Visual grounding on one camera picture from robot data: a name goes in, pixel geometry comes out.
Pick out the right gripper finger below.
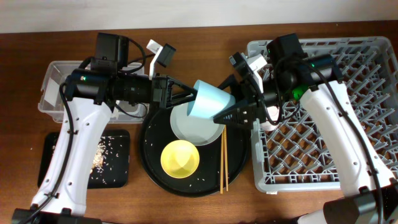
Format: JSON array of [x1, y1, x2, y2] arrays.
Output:
[[218, 74, 241, 92], [213, 102, 257, 129]]

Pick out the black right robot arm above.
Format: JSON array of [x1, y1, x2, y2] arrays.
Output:
[[213, 34, 397, 223]]

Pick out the clear plastic waste bin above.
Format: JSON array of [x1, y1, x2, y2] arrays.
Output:
[[38, 60, 147, 124]]

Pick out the blue cup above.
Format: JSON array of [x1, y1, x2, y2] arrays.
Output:
[[187, 80, 236, 119]]

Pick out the pink cup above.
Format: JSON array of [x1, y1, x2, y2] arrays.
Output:
[[260, 106, 279, 131]]

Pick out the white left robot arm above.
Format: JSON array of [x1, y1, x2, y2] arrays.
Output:
[[12, 33, 197, 223]]

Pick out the food scraps with rice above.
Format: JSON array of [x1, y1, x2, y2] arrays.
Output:
[[89, 137, 122, 186]]

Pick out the light grey plate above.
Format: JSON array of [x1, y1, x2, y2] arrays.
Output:
[[170, 103, 224, 146]]

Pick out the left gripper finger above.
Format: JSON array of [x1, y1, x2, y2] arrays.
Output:
[[169, 78, 197, 93], [169, 93, 196, 107]]

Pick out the yellow bowl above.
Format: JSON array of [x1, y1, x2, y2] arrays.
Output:
[[160, 140, 200, 179]]

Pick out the grey dishwasher rack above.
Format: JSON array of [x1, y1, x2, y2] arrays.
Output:
[[251, 37, 397, 194]]

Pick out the wooden chopstick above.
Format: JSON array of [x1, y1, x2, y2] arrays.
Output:
[[223, 126, 229, 192], [220, 129, 224, 194]]

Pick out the black rectangular tray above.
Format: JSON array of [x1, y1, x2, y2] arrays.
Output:
[[37, 129, 131, 190]]

